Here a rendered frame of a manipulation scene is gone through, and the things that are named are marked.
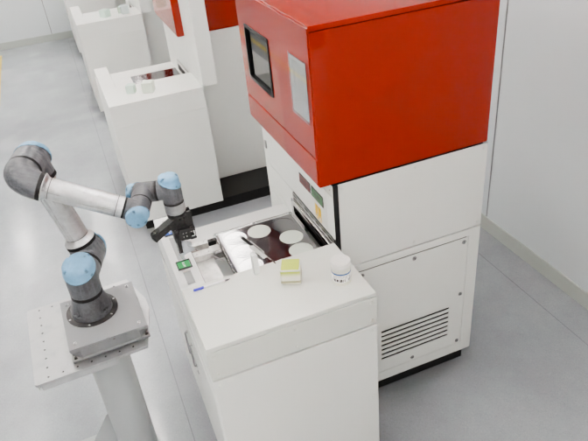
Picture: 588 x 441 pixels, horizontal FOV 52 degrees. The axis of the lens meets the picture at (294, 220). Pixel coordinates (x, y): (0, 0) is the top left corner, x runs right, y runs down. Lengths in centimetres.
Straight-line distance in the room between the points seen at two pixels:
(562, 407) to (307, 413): 130
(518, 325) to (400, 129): 159
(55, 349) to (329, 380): 102
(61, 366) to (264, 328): 76
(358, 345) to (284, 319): 34
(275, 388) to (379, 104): 108
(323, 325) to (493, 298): 172
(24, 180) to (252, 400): 107
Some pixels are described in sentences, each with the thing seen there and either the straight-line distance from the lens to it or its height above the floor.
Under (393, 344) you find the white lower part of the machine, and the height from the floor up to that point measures 29.
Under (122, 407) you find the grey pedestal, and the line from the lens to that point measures 269.
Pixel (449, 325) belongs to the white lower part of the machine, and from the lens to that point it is 305.
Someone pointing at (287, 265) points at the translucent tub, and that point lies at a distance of 219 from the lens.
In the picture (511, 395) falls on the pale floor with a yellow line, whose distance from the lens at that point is 317.
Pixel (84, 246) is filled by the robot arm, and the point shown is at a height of 113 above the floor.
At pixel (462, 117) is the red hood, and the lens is 246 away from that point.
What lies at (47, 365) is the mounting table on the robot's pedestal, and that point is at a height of 82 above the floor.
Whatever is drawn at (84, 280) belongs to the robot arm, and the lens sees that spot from 229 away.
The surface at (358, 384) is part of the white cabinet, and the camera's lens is 242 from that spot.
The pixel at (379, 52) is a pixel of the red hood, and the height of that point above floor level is 168.
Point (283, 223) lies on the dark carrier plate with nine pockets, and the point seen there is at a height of 90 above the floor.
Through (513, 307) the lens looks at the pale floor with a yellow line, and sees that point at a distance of 363.
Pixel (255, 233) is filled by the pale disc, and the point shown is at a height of 90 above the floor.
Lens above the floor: 235
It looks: 33 degrees down
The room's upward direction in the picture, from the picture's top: 6 degrees counter-clockwise
